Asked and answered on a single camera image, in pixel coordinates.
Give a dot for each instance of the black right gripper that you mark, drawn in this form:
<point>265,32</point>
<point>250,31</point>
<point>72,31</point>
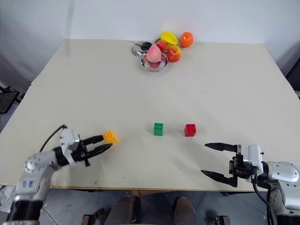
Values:
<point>239,168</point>

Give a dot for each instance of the black chair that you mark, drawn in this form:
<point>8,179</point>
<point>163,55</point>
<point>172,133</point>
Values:
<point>8,99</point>

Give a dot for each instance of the dark furniture piece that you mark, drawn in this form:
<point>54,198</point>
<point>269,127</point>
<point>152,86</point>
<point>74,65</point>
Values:
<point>294,77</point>

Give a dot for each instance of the yellow toy brick cube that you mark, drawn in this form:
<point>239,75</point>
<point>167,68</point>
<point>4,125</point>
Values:
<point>111,137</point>

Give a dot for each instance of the pink toy peach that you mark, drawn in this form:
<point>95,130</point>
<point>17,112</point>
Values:
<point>154,54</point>

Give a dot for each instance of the crumpled white plastic sheet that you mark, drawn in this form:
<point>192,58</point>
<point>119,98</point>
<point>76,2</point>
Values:
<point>6,198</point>

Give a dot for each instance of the orange toy fruit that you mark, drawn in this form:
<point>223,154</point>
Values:
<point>186,39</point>

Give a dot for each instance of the small red toy apple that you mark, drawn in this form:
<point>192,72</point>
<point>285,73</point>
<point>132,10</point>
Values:
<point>161,45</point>

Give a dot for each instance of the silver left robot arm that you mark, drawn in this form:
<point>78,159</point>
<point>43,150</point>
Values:
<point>35,171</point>

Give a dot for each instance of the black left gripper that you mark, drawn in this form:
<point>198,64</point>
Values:
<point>80,154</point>

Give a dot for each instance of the green toy brick cube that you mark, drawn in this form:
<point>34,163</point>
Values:
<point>159,129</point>

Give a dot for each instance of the red toy brick cube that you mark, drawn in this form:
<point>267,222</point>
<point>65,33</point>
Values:
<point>190,130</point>

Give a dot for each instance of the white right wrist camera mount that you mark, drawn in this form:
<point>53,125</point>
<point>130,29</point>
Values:
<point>254,157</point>

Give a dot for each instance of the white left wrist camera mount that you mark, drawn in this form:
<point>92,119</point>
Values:
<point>68,140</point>

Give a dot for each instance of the dark rounded shape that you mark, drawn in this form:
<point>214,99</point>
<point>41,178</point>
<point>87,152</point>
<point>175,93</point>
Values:
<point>125,211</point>
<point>184,212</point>

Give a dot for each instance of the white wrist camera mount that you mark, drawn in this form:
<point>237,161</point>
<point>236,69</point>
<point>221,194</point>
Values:
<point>254,157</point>
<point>68,140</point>

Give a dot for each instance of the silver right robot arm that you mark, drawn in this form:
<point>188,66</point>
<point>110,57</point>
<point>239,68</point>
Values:
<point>283,175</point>

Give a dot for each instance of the red and yellow toy apple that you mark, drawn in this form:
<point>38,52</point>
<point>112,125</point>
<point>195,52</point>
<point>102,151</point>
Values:
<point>174,54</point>

